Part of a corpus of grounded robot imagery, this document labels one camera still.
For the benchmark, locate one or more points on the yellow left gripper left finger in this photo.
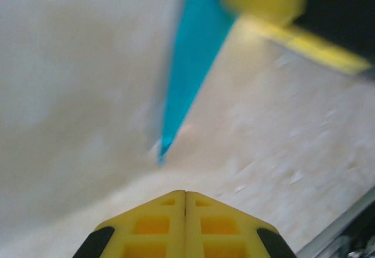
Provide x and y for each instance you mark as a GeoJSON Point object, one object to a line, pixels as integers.
{"type": "Point", "coordinates": [146, 231]}

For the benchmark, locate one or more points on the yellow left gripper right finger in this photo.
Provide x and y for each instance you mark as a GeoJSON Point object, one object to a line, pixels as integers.
{"type": "Point", "coordinates": [228, 231]}

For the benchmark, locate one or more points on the teal paper sheet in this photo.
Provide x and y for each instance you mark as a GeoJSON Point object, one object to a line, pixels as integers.
{"type": "Point", "coordinates": [196, 50]}

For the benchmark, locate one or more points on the wide aluminium mounting rail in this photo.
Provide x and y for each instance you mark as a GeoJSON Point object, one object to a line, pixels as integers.
{"type": "Point", "coordinates": [345, 231]}

